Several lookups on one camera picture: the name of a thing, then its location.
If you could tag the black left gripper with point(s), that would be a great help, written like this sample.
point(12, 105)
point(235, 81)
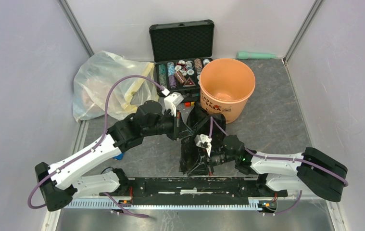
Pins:
point(181, 130)

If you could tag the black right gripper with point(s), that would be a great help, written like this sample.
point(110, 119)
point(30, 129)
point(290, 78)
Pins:
point(210, 166)

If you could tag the black trash bag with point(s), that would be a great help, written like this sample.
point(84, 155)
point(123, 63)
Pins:
point(201, 122)

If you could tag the orange capybara trash bin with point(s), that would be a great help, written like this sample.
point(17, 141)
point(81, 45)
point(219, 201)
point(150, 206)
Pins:
point(225, 86)

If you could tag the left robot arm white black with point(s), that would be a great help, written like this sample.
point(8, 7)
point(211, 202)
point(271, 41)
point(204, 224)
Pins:
point(60, 183)

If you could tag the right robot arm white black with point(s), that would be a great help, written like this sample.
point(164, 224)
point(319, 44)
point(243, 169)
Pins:
point(310, 170)

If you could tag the red triangle dealer button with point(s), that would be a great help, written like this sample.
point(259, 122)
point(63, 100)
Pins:
point(189, 83)

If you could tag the blue small object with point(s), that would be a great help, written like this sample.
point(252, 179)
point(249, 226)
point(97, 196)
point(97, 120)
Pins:
point(119, 157)

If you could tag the black poker chip case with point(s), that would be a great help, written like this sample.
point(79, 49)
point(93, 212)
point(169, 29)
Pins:
point(181, 50)

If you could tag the translucent yellowish plastic bag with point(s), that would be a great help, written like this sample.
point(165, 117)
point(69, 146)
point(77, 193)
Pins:
point(107, 77)

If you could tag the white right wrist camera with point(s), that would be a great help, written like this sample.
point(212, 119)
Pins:
point(204, 141)

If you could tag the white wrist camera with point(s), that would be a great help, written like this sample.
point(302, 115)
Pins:
point(204, 141)
point(171, 101)

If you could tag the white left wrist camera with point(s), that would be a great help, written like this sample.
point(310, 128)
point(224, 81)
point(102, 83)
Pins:
point(171, 101)

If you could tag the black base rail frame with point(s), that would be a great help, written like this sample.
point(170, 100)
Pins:
point(169, 193)

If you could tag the mint green handle tool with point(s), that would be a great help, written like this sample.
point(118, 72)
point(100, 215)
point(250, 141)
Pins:
point(244, 55)

